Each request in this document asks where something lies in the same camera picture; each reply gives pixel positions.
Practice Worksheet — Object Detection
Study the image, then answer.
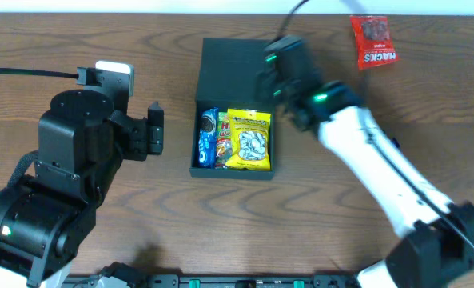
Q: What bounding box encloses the blue Oreo cookie pack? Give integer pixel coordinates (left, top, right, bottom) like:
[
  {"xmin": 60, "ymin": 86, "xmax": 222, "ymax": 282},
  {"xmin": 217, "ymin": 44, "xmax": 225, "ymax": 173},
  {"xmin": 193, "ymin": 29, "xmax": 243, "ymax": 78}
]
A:
[{"xmin": 198, "ymin": 107, "xmax": 219, "ymax": 169}]

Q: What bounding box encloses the black gift box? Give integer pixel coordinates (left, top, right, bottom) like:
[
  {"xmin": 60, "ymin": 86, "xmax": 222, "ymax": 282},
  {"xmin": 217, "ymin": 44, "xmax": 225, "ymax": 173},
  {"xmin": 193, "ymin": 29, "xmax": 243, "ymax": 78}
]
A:
[{"xmin": 189, "ymin": 38, "xmax": 275, "ymax": 180}]

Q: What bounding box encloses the yellow seeds snack bag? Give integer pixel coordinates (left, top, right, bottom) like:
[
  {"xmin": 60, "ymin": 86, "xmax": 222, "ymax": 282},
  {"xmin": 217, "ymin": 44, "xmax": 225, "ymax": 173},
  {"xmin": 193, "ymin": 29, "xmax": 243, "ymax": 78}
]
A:
[{"xmin": 225, "ymin": 109, "xmax": 272, "ymax": 170}]

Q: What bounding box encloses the green Haribo gummy bag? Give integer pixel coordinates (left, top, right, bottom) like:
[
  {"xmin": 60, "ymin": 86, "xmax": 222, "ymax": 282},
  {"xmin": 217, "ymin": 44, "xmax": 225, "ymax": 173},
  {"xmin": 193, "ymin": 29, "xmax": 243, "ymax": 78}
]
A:
[{"xmin": 215, "ymin": 112, "xmax": 233, "ymax": 169}]

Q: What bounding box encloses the red Hacks candy bag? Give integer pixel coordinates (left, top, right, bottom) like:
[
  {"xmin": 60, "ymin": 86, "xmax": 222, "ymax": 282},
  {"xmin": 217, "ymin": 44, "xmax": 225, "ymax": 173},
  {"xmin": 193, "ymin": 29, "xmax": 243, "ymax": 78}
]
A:
[{"xmin": 349, "ymin": 15, "xmax": 399, "ymax": 70}]

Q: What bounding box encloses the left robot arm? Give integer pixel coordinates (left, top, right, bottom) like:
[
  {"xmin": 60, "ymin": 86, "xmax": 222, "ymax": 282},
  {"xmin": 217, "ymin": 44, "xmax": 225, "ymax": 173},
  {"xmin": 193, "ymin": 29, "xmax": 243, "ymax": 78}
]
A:
[{"xmin": 0, "ymin": 61, "xmax": 164, "ymax": 287}]

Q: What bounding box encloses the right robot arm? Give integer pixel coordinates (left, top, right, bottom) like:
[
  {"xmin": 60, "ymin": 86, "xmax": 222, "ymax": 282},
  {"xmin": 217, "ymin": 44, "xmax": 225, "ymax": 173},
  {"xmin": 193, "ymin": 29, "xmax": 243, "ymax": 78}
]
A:
[{"xmin": 264, "ymin": 35, "xmax": 474, "ymax": 287}]

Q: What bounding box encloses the blue Dairy Milk chocolate bar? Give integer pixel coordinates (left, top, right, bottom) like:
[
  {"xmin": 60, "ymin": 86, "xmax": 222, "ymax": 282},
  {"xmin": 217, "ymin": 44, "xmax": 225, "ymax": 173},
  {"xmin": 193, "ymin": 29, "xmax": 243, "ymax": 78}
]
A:
[{"xmin": 391, "ymin": 138, "xmax": 400, "ymax": 149}]

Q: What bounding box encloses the left black cable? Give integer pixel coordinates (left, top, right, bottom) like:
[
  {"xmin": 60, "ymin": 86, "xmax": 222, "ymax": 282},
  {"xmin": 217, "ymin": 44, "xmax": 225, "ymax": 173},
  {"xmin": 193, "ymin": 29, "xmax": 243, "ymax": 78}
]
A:
[{"xmin": 0, "ymin": 67, "xmax": 80, "ymax": 80}]

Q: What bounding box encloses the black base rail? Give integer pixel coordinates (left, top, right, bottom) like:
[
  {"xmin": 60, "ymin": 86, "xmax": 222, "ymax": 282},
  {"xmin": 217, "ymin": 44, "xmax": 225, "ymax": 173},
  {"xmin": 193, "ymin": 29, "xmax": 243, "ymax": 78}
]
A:
[{"xmin": 62, "ymin": 262, "xmax": 360, "ymax": 288}]

